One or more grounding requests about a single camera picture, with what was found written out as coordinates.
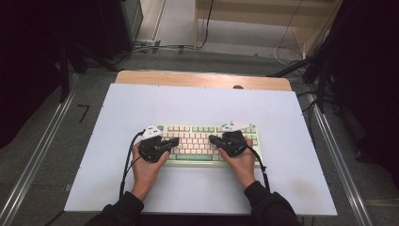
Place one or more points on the light wooden shelf unit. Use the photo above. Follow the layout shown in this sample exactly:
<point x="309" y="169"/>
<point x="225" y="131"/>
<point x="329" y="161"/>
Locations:
<point x="251" y="12"/>

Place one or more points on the white table cover sheet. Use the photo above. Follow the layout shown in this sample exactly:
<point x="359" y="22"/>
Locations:
<point x="188" y="103"/>

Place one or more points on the aluminium floor rail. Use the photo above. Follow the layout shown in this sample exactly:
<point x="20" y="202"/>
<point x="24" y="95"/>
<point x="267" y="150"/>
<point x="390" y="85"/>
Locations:
<point x="342" y="163"/>
<point x="37" y="150"/>

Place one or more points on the person's right hand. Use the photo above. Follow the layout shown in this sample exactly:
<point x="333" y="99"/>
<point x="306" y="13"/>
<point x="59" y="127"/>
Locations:
<point x="244" y="168"/>

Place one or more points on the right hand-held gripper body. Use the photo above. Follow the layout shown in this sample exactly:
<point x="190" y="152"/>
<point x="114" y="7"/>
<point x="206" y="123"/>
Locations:
<point x="235" y="144"/>

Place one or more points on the black cabinet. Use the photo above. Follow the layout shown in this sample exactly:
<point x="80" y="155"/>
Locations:
<point x="120" y="28"/>

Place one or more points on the green and cream mechanical keyboard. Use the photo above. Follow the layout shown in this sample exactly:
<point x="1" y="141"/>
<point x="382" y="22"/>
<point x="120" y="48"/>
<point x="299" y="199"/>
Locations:
<point x="196" y="157"/>

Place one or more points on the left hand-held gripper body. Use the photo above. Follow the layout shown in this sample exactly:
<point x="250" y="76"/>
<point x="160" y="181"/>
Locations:
<point x="150" y="150"/>

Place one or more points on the person's left hand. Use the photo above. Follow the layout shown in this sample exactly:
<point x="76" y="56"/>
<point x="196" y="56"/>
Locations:
<point x="146" y="175"/>

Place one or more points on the black metal stand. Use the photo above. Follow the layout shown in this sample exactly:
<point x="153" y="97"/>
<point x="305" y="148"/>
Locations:
<point x="320" y="91"/>

